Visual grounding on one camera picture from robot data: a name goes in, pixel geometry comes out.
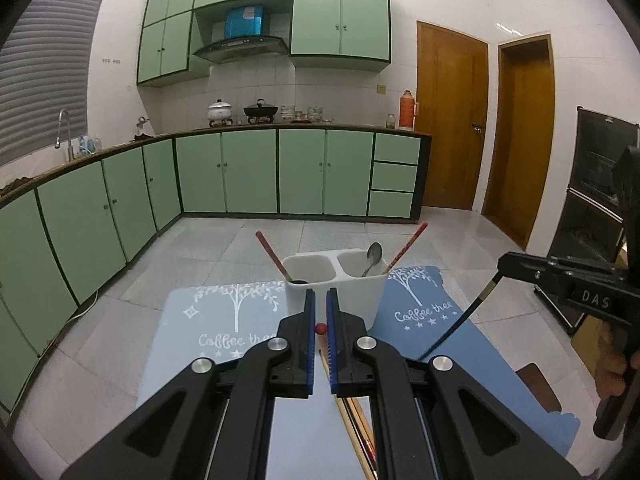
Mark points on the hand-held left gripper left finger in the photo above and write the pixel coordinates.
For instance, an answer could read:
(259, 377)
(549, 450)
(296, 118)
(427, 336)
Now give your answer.
(310, 345)

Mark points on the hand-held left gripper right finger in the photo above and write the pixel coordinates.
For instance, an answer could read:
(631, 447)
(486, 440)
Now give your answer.
(332, 345)

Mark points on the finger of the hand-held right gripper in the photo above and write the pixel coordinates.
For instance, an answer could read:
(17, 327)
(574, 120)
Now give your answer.
(530, 270)

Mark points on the wooden chopstick with red end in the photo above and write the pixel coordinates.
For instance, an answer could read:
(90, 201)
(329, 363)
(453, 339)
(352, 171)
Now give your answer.
(320, 329)
(407, 245)
(350, 425)
(272, 257)

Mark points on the white two-compartment utensil holder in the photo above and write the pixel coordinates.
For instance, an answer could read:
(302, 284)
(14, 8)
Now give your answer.
(350, 295)

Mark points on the black chopstick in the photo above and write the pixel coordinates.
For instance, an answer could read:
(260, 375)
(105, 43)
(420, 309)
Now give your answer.
(460, 317)

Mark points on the dark brown chopstick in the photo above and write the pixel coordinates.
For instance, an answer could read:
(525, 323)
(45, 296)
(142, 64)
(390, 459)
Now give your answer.
(364, 440)

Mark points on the metal spoon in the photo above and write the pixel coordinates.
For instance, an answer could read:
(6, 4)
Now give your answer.
(374, 252)

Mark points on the person's right hand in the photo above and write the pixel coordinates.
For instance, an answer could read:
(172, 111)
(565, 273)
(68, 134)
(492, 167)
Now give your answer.
(612, 360)

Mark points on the blue two-tone printed mat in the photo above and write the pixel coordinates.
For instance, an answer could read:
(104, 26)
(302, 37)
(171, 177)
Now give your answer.
(225, 320)

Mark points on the black glass-front cabinet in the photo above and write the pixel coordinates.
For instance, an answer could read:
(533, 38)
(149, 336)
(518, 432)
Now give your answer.
(590, 200)

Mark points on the plain wooden door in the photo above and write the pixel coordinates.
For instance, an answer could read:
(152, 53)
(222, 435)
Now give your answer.
(520, 150)

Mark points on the green drawer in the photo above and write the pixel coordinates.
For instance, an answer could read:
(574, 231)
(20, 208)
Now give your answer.
(391, 204)
(396, 148)
(394, 177)

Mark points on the green lower cabinet unit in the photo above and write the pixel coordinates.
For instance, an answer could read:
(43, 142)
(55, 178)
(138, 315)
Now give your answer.
(250, 170)

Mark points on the green cabinet unit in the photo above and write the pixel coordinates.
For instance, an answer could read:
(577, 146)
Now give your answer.
(340, 20)
(250, 170)

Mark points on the orange thermos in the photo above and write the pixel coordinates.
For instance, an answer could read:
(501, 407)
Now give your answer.
(407, 110)

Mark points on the glass jar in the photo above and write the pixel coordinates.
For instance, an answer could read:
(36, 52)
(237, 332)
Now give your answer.
(391, 121)

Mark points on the stack of patterned bowls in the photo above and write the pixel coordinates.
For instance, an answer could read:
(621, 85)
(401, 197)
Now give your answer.
(315, 113)
(287, 113)

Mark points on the black wok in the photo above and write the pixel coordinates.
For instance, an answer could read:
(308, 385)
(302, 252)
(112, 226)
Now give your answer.
(260, 110)

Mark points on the white lidded pot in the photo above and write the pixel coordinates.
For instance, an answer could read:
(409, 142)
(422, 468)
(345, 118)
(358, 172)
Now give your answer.
(220, 111)

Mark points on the small metal kettle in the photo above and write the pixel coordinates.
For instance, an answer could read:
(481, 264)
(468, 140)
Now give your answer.
(142, 121)

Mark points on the bottles beside sink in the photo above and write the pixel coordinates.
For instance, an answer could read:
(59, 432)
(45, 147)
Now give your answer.
(90, 145)

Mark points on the black range hood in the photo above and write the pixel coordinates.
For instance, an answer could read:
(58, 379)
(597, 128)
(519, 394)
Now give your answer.
(240, 49)

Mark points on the green upper cabinet unit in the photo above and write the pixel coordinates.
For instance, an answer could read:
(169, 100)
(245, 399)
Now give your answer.
(340, 20)

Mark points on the metal sink faucet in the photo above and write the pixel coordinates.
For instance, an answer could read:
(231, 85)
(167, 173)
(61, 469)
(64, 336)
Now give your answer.
(62, 115)

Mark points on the grey window blind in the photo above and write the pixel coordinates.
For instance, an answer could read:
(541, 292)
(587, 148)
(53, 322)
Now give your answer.
(45, 75)

